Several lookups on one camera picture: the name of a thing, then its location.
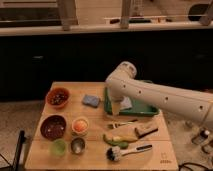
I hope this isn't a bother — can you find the green plastic tray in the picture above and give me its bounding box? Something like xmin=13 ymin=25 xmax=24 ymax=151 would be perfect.
xmin=104 ymin=88 xmax=159 ymax=117

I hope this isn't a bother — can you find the purple bowl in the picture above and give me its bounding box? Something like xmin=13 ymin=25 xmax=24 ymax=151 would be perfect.
xmin=40 ymin=115 xmax=66 ymax=141

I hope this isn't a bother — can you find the grey folded cloth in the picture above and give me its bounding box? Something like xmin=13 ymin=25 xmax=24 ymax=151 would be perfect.
xmin=120 ymin=97 xmax=132 ymax=110

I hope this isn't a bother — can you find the green pepper toy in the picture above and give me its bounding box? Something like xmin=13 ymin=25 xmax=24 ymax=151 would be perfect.
xmin=103 ymin=134 xmax=129 ymax=149

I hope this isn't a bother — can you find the metal fork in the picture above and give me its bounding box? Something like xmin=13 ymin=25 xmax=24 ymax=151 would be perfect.
xmin=107 ymin=119 xmax=138 ymax=129

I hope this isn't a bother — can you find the wooden block with black handle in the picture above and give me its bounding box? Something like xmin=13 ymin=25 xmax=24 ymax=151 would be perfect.
xmin=134 ymin=124 xmax=158 ymax=139

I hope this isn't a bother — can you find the green plastic cup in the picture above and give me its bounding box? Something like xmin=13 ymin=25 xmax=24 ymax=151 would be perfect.
xmin=50 ymin=139 xmax=66 ymax=156

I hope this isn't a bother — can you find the orange bowl with beans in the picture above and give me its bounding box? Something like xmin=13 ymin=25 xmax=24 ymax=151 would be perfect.
xmin=45 ymin=87 xmax=70 ymax=109

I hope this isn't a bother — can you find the spice bottles cluster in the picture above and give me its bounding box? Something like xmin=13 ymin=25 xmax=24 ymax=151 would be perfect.
xmin=191 ymin=129 xmax=211 ymax=154

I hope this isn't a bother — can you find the small bowl with orange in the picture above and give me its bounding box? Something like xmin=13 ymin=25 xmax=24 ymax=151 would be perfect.
xmin=71 ymin=118 xmax=89 ymax=135

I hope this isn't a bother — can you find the black stand pole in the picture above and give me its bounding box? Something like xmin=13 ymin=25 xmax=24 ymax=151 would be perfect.
xmin=12 ymin=130 xmax=26 ymax=171

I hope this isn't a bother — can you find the blue sponge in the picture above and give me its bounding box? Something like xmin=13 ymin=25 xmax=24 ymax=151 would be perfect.
xmin=82 ymin=95 xmax=100 ymax=108

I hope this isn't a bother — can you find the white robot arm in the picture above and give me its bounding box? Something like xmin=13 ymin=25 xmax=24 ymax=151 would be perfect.
xmin=105 ymin=61 xmax=213 ymax=131

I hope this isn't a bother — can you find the yellow corn cob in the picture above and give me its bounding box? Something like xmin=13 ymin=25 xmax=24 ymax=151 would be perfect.
xmin=112 ymin=136 xmax=138 ymax=143

